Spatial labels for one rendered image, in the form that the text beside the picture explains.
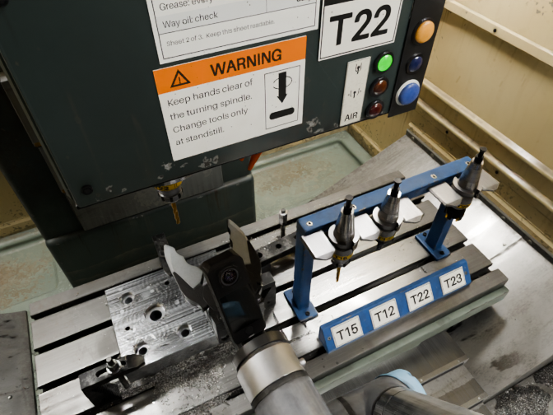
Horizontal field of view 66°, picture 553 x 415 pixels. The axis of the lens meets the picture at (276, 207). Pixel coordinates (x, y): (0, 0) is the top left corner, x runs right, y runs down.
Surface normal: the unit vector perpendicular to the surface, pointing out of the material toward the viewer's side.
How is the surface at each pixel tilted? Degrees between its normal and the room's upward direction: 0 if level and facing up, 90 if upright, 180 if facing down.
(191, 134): 90
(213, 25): 90
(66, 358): 0
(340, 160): 0
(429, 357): 7
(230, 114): 90
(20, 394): 24
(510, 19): 90
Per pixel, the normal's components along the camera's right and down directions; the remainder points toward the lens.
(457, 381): 0.13, -0.72
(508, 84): -0.90, 0.32
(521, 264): -0.37, -0.49
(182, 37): 0.44, 0.66
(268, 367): -0.16, -0.56
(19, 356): 0.36, -0.75
